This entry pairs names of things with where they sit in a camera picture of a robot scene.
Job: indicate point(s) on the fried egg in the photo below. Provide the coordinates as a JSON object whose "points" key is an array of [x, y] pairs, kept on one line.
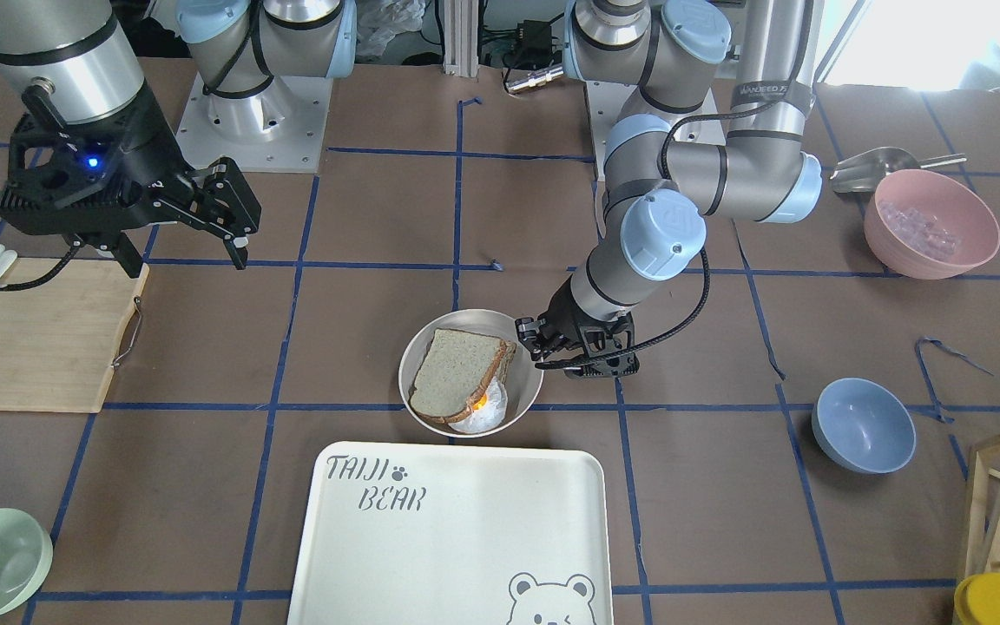
{"points": [[487, 413]]}

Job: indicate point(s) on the cream bear tray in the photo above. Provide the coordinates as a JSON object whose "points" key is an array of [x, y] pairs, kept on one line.
{"points": [[445, 534]]}

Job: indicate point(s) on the black power adapter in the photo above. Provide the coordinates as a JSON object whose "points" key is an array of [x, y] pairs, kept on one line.
{"points": [[534, 37]]}

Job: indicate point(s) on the aluminium frame post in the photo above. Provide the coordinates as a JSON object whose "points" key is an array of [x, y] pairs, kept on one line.
{"points": [[460, 34]]}

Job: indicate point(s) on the blue bowl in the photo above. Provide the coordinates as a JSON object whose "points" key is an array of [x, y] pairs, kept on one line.
{"points": [[863, 427]]}

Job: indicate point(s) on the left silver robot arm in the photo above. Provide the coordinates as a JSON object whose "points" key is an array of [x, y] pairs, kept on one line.
{"points": [[667, 167]]}

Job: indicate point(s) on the yellow cup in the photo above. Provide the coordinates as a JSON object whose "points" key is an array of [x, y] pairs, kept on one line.
{"points": [[977, 600]]}

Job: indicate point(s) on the metal scoop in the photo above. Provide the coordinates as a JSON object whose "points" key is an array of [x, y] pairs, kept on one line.
{"points": [[863, 172]]}

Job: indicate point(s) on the wooden cutting board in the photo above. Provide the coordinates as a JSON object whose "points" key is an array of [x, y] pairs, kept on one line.
{"points": [[58, 342]]}

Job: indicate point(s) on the cream round plate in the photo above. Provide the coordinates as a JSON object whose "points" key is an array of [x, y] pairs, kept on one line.
{"points": [[523, 380]]}

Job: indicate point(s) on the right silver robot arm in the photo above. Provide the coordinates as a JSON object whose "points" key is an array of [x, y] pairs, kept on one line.
{"points": [[80, 50]]}

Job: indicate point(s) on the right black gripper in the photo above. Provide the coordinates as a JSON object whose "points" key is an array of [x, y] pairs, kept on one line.
{"points": [[150, 148]]}

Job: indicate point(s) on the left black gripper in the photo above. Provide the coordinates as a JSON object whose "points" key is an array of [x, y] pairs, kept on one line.
{"points": [[563, 314]]}

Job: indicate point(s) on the bread slice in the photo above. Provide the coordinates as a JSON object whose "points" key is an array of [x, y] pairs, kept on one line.
{"points": [[460, 374]]}

